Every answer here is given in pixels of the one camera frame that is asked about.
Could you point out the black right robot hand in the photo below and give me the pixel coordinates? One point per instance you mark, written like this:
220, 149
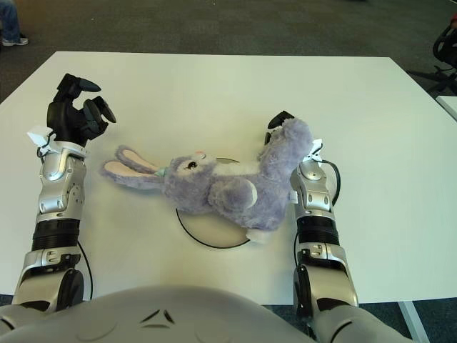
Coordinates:
279, 119

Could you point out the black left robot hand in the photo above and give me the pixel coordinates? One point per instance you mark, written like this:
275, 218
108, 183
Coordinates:
64, 121

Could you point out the purple plush bunny doll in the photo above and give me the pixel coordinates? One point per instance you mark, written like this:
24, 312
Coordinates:
228, 193

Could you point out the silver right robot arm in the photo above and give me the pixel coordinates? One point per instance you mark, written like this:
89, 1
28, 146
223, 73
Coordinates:
314, 193

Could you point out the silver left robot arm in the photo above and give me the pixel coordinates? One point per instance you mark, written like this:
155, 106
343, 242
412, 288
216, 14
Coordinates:
60, 186

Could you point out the white plate with black rim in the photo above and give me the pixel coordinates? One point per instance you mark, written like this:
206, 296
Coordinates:
210, 228

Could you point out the seated person in jeans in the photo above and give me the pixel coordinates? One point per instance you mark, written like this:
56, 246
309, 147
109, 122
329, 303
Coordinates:
9, 21

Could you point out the white neighbouring table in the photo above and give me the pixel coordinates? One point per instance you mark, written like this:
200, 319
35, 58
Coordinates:
450, 105

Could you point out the black office chair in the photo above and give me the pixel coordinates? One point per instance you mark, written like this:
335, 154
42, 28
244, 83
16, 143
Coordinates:
442, 43

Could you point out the grey robot torso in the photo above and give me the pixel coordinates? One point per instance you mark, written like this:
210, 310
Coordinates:
160, 314

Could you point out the white table leg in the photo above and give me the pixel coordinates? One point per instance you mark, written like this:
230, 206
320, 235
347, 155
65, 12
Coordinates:
414, 321

